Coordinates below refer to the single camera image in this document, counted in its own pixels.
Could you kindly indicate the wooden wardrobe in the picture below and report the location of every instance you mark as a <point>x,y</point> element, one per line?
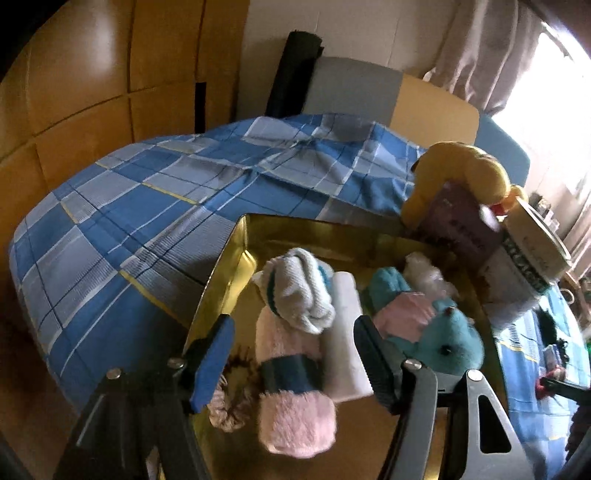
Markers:
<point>101,78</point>

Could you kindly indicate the red cloth item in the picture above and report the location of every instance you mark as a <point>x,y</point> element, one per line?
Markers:
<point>549,383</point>

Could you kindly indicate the paper coffee cup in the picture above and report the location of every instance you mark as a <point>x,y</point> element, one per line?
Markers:
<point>526,263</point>

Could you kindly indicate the white towel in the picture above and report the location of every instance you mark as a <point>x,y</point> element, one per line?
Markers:
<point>346,341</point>

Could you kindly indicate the teal plush toy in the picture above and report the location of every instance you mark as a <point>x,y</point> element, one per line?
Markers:
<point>434,327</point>

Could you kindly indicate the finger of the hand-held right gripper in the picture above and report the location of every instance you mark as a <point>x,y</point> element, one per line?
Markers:
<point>565,388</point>

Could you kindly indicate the pale purple packet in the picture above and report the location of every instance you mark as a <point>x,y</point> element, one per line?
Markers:
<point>457,226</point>

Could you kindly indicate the mauve satin scrunchie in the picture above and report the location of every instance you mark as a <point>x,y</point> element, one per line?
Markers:
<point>228,401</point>

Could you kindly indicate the yellow headboard panel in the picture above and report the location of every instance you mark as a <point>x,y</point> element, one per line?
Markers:
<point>436,110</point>

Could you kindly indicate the blue checked bedsheet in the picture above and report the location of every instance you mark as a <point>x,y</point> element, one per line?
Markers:
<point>152,221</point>

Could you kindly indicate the pink fluffy sock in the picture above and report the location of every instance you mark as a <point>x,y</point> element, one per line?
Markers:
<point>291,378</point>

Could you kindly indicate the beige curtain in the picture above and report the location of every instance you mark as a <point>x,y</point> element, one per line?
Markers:
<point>489,50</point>

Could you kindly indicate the yellow plush toy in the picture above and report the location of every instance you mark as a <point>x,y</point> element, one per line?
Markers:
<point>466,175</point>

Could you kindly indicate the black rolled mat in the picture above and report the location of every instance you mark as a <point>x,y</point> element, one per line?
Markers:
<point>293,74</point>

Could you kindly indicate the gold metal tray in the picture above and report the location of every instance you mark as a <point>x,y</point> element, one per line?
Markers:
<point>295,240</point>

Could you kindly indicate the white teal striped sock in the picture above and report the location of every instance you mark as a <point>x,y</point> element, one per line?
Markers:
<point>300,290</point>

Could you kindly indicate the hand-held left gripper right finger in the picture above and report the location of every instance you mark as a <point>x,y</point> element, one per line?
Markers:
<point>376,364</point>

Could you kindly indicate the grey headboard panel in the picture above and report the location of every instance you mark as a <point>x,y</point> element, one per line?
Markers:
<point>351,92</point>

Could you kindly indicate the blue headboard panel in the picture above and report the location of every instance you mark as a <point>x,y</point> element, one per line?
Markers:
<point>503,147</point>

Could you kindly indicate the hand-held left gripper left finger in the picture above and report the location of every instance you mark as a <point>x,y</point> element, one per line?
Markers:
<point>212,369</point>

